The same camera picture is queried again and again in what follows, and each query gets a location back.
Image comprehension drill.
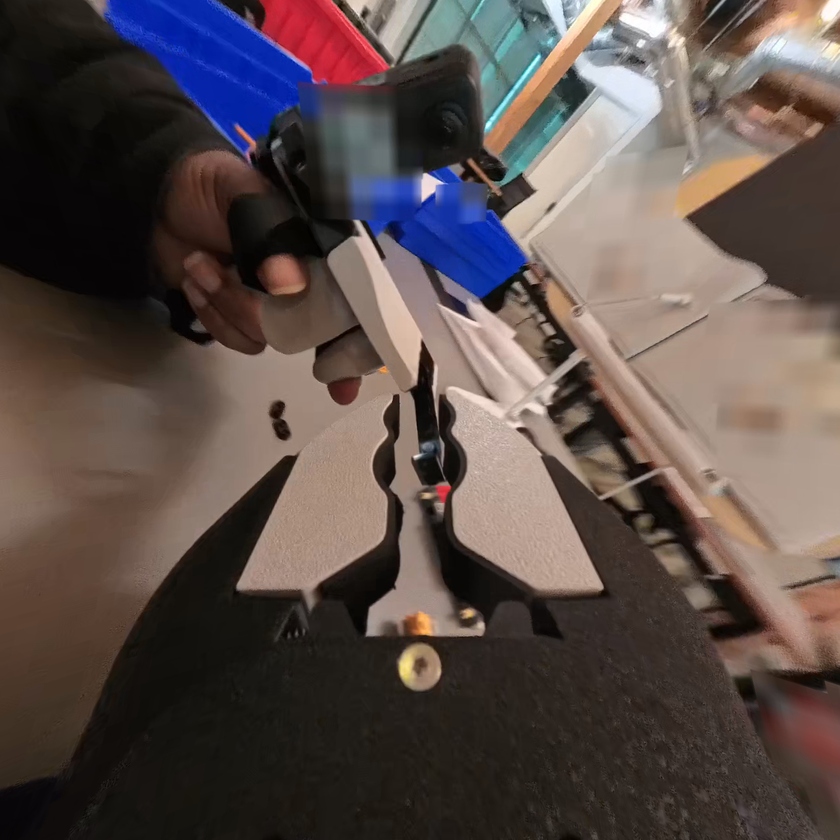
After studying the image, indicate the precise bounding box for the grey desk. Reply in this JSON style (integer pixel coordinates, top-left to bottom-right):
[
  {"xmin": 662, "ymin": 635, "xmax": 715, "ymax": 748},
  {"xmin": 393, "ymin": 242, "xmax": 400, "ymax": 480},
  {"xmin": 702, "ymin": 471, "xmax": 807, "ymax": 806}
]
[{"xmin": 0, "ymin": 249, "xmax": 592, "ymax": 788}]

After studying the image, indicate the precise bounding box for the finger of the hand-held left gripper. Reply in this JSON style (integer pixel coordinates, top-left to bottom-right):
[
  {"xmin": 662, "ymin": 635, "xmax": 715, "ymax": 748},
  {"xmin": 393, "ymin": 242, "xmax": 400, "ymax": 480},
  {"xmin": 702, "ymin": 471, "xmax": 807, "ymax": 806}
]
[
  {"xmin": 366, "ymin": 225, "xmax": 432, "ymax": 347},
  {"xmin": 327, "ymin": 222, "xmax": 425, "ymax": 392}
]

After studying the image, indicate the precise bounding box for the person's left hand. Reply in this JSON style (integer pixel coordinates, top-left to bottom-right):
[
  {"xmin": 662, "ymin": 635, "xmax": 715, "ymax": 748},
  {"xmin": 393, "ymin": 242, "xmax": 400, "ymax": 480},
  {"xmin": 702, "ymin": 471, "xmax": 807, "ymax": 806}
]
[{"xmin": 154, "ymin": 151, "xmax": 363, "ymax": 406}]

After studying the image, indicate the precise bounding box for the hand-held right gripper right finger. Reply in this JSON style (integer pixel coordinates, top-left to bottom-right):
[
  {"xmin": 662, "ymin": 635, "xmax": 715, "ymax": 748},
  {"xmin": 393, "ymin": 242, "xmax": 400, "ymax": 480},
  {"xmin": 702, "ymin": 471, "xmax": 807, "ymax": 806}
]
[{"xmin": 438, "ymin": 386, "xmax": 606, "ymax": 599}]

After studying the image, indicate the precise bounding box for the crumpled white paper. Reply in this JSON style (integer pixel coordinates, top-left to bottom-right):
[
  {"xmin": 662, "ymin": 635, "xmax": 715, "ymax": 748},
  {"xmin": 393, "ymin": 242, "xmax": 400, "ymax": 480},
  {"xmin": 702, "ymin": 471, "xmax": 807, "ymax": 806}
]
[{"xmin": 436, "ymin": 298, "xmax": 547, "ymax": 409}]

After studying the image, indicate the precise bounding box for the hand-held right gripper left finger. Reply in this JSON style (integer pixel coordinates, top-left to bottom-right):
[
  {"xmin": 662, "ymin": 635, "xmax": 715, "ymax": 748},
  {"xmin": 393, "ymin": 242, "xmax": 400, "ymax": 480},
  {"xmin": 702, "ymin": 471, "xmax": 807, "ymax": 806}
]
[{"xmin": 235, "ymin": 392, "xmax": 404, "ymax": 608}]

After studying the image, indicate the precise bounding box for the long black orange brick strip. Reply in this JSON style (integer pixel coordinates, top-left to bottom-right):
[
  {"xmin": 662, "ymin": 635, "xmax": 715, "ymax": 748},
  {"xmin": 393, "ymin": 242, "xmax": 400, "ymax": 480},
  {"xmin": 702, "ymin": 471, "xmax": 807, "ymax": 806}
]
[{"xmin": 408, "ymin": 341, "xmax": 460, "ymax": 506}]

